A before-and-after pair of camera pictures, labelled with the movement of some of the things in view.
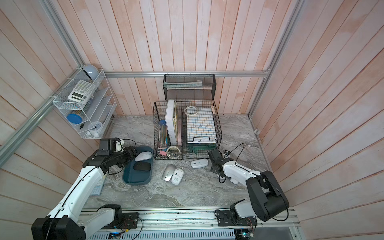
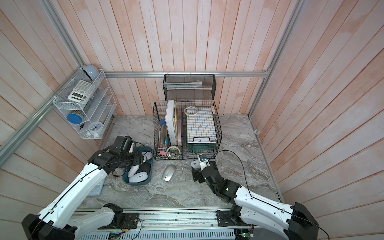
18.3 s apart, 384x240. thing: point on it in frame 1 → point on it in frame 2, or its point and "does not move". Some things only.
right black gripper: x=213 y=167 → x=200 y=173
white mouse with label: x=177 y=176 → x=132 y=170
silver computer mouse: x=168 y=172 does not move
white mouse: x=143 y=155 does not move
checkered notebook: x=201 y=124 does not move
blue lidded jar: x=74 y=118 does not move
